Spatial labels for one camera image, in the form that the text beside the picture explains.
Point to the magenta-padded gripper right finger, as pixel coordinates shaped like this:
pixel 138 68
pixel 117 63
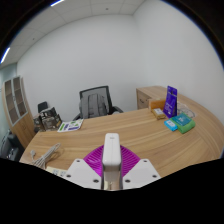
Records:
pixel 140 171

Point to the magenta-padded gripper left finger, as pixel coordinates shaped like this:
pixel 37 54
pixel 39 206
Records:
pixel 81 171

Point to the white charger block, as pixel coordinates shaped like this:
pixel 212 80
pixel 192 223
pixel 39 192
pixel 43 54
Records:
pixel 111 150

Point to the cream power strip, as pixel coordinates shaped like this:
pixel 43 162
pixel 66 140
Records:
pixel 56 171

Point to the white printed leaflet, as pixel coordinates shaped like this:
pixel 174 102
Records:
pixel 70 125

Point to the small blue box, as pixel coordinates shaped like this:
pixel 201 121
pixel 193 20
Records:
pixel 170 125

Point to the small beige box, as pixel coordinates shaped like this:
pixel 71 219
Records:
pixel 158 113

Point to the green folded cloth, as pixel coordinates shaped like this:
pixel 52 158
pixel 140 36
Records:
pixel 187 128

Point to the grey backpack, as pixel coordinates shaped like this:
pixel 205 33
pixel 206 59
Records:
pixel 93 106

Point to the orange wooden box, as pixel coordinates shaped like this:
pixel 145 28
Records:
pixel 156 104

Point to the low wooden side cabinet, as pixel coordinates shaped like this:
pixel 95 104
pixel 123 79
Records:
pixel 143 98

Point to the black leather armchair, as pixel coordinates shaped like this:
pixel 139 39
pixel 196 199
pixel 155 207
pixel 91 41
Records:
pixel 11 148

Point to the wooden glass-door cabinet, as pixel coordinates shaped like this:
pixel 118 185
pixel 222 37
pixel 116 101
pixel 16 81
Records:
pixel 23 125

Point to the purple standing card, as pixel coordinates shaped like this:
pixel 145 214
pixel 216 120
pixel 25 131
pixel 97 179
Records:
pixel 170 101

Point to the black mesh office chair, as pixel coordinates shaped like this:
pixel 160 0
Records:
pixel 108 100

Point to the clear plastic bag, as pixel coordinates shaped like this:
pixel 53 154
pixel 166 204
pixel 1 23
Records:
pixel 186 109

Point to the ceiling light strip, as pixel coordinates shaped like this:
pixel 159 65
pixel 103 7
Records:
pixel 4 55
pixel 56 3

